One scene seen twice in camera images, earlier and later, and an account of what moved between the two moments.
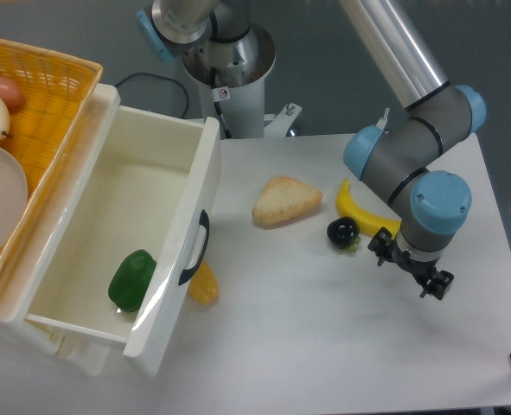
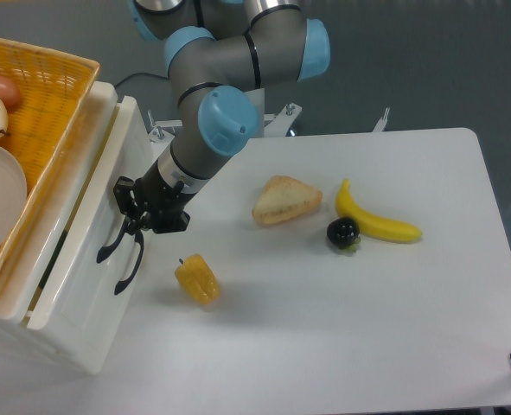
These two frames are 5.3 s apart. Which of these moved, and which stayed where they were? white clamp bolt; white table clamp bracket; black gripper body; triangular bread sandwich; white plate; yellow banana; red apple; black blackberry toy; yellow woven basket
Moved: black gripper body
Stayed: red apple; white table clamp bracket; triangular bread sandwich; black blackberry toy; yellow banana; yellow woven basket; white plate; white clamp bolt
